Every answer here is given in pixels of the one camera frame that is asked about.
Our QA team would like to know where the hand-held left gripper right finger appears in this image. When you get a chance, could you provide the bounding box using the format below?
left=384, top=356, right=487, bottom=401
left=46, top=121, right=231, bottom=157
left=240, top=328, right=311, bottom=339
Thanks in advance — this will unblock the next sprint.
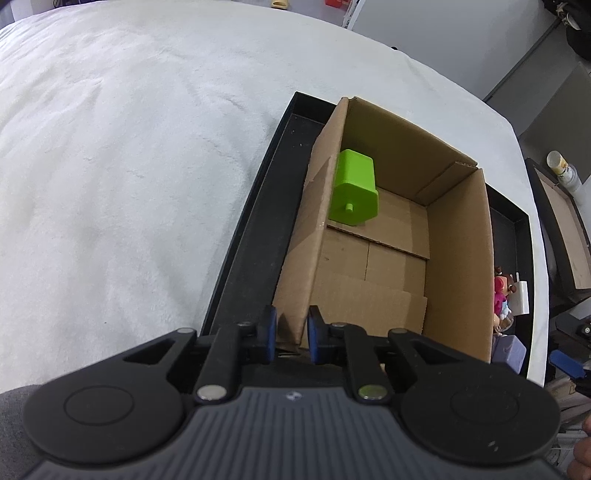
left=307, top=305, right=462, bottom=407

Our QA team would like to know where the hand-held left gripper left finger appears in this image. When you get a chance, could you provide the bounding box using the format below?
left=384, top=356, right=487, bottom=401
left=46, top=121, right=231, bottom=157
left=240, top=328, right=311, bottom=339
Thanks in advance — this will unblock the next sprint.
left=121, top=305, right=278, bottom=407

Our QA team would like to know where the black tray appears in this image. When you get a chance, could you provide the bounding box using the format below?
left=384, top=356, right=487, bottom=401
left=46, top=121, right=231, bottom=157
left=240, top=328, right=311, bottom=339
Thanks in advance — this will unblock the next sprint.
left=202, top=91, right=532, bottom=370

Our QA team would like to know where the brown-haired pink figurine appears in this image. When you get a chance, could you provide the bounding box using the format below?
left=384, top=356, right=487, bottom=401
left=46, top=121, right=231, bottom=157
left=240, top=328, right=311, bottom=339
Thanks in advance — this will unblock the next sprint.
left=493, top=265, right=518, bottom=315

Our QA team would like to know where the person's right hand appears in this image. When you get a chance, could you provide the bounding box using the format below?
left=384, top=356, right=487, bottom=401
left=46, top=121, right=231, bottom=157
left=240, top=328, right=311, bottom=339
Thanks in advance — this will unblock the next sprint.
left=567, top=413, right=591, bottom=480

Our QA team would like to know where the green plastic block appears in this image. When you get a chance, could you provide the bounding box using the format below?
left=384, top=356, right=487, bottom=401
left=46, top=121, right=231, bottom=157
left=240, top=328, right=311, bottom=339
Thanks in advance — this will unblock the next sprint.
left=328, top=148, right=380, bottom=227

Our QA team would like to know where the purple box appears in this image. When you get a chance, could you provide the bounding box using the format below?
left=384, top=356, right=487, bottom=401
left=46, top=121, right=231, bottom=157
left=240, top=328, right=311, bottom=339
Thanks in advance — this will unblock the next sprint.
left=492, top=332, right=527, bottom=374

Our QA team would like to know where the blue plastic object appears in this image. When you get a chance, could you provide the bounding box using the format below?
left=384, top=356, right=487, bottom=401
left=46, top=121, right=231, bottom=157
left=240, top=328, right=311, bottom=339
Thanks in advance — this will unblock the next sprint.
left=549, top=349, right=585, bottom=379

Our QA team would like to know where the black side table wooden top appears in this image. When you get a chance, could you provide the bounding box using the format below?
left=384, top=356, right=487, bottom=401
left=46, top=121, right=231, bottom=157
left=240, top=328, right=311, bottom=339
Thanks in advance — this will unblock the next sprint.
left=524, top=159, right=591, bottom=305

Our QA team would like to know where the white bottle with yellow label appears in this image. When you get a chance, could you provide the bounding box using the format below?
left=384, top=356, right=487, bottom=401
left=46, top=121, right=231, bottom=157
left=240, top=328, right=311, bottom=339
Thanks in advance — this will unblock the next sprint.
left=546, top=151, right=583, bottom=193

